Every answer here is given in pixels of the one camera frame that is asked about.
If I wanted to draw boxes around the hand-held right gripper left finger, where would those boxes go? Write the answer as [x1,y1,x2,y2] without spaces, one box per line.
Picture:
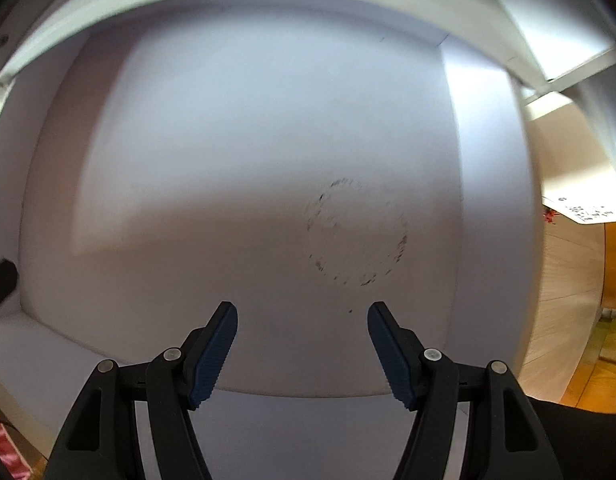
[45,301,239,480]

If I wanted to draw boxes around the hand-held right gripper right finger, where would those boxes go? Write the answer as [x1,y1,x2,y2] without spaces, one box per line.
[366,301,561,480]

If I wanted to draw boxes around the white shelf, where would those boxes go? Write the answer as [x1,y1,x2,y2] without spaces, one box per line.
[0,0,616,461]

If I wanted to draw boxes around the pink patterned cloth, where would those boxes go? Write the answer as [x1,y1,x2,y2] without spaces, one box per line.
[0,395,34,480]

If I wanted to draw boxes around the person's black pants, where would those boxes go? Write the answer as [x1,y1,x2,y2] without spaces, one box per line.
[525,395,616,480]

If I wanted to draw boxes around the white printed sheet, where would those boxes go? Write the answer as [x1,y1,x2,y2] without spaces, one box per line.
[543,192,616,225]

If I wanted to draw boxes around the cream cabinet panel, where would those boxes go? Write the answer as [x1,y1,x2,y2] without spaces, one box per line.
[524,91,616,206]

